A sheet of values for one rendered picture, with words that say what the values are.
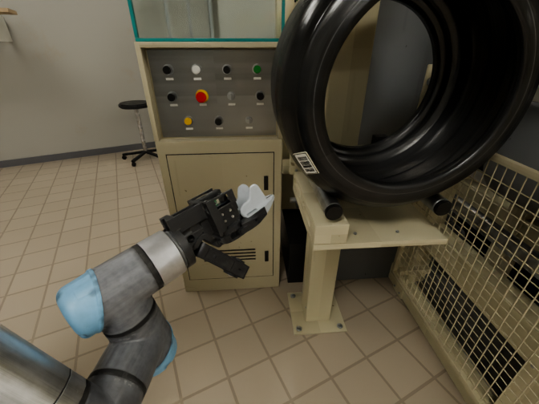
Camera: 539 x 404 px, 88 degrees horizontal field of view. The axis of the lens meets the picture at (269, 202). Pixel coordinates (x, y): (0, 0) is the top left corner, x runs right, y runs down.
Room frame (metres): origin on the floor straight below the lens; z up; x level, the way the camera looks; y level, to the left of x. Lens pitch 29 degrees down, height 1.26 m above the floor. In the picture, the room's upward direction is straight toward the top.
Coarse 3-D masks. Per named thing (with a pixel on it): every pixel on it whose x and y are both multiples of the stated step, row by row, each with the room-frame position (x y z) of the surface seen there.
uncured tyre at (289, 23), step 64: (320, 0) 0.59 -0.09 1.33; (448, 0) 0.84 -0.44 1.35; (512, 0) 0.58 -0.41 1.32; (320, 64) 0.56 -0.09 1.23; (448, 64) 0.85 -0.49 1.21; (512, 64) 0.70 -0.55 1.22; (320, 128) 0.56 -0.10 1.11; (448, 128) 0.80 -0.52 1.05; (512, 128) 0.59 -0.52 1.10; (384, 192) 0.57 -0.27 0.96
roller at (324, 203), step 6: (312, 186) 0.73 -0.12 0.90; (318, 192) 0.66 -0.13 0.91; (324, 192) 0.65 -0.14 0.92; (318, 198) 0.65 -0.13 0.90; (324, 198) 0.62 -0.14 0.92; (330, 198) 0.61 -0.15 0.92; (324, 204) 0.60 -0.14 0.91; (330, 204) 0.58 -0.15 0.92; (336, 204) 0.58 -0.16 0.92; (324, 210) 0.59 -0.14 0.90; (330, 210) 0.58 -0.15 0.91; (336, 210) 0.58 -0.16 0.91; (330, 216) 0.58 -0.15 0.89; (336, 216) 0.58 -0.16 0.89
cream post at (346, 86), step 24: (360, 24) 0.96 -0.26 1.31; (360, 48) 0.96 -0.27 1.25; (336, 72) 0.95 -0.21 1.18; (360, 72) 0.96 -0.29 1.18; (336, 96) 0.95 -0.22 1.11; (360, 96) 0.96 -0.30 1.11; (336, 120) 0.95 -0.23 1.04; (360, 120) 0.96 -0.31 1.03; (312, 264) 0.95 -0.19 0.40; (336, 264) 0.96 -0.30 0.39; (312, 288) 0.95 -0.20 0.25; (312, 312) 0.95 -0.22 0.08
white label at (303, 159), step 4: (300, 152) 0.58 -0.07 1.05; (304, 152) 0.57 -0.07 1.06; (296, 156) 0.59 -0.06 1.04; (300, 156) 0.58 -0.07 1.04; (304, 156) 0.57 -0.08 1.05; (308, 156) 0.57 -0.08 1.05; (300, 160) 0.59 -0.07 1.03; (304, 160) 0.58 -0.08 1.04; (308, 160) 0.57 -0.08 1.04; (300, 164) 0.59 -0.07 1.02; (304, 164) 0.58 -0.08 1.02; (308, 164) 0.58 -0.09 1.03; (312, 164) 0.57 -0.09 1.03; (304, 168) 0.59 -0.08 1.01; (308, 168) 0.58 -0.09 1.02; (312, 168) 0.57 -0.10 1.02; (316, 168) 0.57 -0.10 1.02; (308, 172) 0.59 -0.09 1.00; (312, 172) 0.58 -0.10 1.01; (316, 172) 0.57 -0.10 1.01
